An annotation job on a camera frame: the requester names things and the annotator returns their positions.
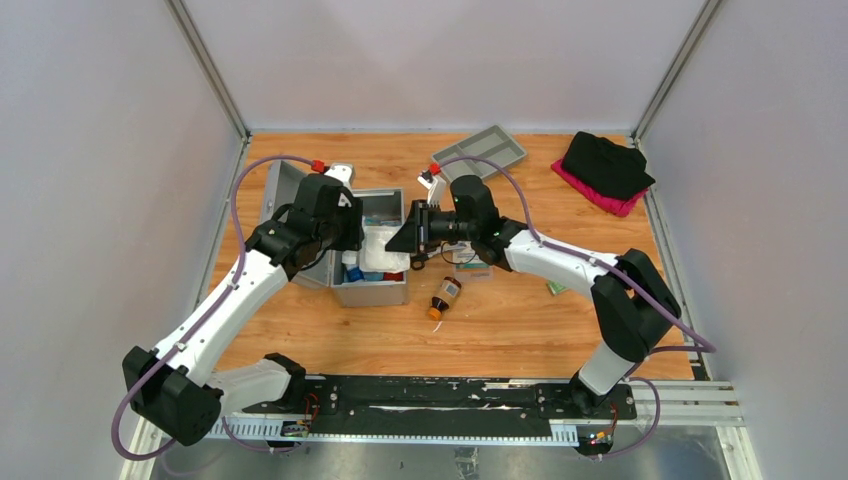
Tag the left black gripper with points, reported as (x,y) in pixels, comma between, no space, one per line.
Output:
(354,231)

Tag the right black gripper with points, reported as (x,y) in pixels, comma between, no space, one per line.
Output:
(416,235)

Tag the blue cotton pouch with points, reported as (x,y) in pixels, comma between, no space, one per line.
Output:
(382,220)

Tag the white gauze packet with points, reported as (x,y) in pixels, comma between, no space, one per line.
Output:
(374,257)

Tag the grey metal case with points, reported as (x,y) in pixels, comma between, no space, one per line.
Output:
(281,188)

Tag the red first aid pouch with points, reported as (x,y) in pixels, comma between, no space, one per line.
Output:
(394,277)

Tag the brown medicine bottle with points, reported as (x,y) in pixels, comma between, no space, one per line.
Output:
(444,298)

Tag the white medicine bottle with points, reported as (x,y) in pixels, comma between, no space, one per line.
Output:
(349,258)

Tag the blue white small bottle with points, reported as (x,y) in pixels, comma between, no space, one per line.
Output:
(353,274)

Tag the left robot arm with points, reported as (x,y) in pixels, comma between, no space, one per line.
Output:
(175,385)

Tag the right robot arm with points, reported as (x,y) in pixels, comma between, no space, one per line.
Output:
(633,305)

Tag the bandage strip box pack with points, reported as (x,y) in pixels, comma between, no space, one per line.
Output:
(467,266)

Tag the grey divider tray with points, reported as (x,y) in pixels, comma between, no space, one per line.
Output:
(493,143)

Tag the small green packet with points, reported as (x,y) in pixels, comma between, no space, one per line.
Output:
(555,288)

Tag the pink folded cloth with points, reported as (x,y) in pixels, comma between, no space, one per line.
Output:
(617,207)

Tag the black folded cloth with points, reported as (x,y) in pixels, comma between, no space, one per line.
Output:
(609,169)

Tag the black handled scissors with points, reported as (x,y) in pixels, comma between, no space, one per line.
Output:
(418,262)

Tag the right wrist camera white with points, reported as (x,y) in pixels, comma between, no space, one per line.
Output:
(435,185)

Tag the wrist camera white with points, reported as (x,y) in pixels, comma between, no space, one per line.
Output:
(342,172)
(435,185)

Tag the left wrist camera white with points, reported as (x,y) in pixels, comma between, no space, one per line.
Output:
(342,172)

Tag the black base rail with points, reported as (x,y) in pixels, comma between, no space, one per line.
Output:
(450,408)

